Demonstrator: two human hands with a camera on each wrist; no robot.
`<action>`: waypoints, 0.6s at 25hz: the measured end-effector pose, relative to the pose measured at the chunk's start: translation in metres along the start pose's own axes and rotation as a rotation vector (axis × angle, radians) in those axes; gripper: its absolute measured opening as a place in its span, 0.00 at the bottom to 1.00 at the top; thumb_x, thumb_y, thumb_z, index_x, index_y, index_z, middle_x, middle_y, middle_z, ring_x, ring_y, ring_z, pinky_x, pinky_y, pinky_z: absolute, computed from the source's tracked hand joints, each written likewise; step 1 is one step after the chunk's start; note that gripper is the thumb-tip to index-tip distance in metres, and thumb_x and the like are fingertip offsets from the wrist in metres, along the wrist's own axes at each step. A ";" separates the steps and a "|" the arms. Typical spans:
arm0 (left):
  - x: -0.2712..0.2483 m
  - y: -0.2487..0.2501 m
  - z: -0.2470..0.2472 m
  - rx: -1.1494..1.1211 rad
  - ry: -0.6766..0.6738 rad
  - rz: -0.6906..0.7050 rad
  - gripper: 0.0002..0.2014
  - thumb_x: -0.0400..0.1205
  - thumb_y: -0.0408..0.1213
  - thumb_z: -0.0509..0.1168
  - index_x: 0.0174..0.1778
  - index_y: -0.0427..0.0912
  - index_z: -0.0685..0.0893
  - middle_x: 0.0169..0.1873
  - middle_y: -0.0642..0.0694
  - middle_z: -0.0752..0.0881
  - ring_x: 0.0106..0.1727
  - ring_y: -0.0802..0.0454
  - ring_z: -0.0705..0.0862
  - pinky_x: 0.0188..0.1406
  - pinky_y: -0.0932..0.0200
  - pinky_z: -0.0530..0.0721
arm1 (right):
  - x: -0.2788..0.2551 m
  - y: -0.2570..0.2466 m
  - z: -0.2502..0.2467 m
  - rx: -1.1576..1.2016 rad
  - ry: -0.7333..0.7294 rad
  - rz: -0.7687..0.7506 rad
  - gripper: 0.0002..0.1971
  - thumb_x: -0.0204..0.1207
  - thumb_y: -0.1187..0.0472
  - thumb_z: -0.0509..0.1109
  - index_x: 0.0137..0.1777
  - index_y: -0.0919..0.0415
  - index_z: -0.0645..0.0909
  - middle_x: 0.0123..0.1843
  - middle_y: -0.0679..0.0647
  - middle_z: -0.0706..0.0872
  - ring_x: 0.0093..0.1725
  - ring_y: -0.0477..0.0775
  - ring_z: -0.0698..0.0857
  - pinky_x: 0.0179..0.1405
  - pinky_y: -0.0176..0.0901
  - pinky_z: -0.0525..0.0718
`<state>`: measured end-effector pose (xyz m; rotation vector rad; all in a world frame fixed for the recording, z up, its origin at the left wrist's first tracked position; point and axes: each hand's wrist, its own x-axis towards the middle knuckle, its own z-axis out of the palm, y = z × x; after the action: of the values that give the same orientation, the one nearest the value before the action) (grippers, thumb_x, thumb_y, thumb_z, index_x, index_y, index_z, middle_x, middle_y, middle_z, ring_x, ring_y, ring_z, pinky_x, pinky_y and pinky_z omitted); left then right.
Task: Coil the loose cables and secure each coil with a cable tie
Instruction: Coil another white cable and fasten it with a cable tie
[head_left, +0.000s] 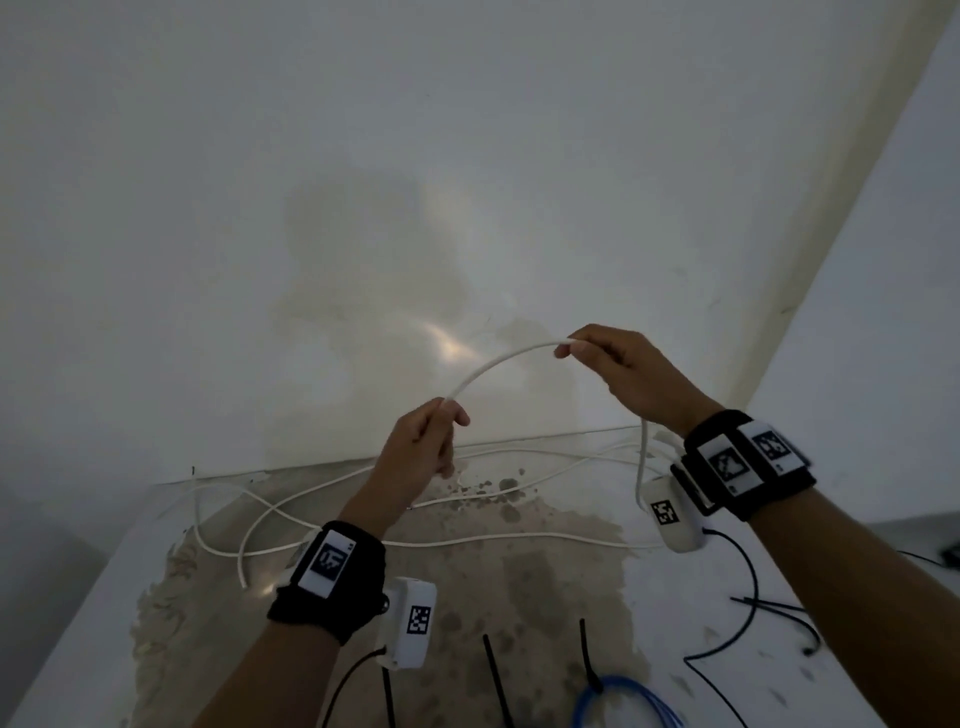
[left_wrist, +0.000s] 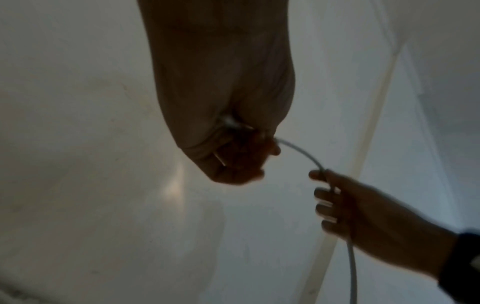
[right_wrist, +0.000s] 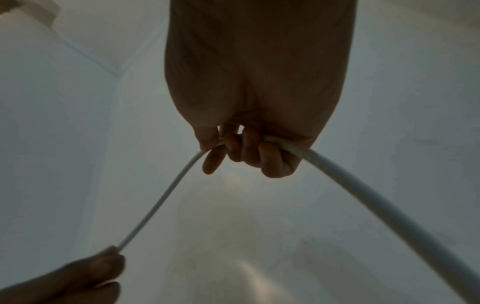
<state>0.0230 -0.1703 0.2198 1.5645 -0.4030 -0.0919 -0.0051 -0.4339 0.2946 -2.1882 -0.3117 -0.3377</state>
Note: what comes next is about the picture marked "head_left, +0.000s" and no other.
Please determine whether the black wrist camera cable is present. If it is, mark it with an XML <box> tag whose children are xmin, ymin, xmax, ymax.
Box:
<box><xmin>320</xmin><ymin>646</ymin><xmax>399</xmax><ymax>728</ymax></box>
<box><xmin>682</xmin><ymin>528</ymin><xmax>760</xmax><ymax>728</ymax></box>

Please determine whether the white cable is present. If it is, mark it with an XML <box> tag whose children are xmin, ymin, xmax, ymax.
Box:
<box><xmin>191</xmin><ymin>438</ymin><xmax>680</xmax><ymax>590</ymax></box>
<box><xmin>161</xmin><ymin>338</ymin><xmax>665</xmax><ymax>553</ymax></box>

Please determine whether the person's right hand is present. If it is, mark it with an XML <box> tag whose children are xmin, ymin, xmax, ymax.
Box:
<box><xmin>553</xmin><ymin>323</ymin><xmax>725</xmax><ymax>440</ymax></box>

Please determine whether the person's right forearm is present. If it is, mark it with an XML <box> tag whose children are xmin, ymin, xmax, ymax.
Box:
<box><xmin>749</xmin><ymin>487</ymin><xmax>960</xmax><ymax>728</ymax></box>

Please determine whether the person's left hand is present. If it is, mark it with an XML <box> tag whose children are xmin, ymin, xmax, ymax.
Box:
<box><xmin>337</xmin><ymin>397</ymin><xmax>472</xmax><ymax>540</ymax></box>

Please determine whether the blue cable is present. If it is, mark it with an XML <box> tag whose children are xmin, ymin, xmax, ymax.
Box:
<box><xmin>571</xmin><ymin>674</ymin><xmax>685</xmax><ymax>728</ymax></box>

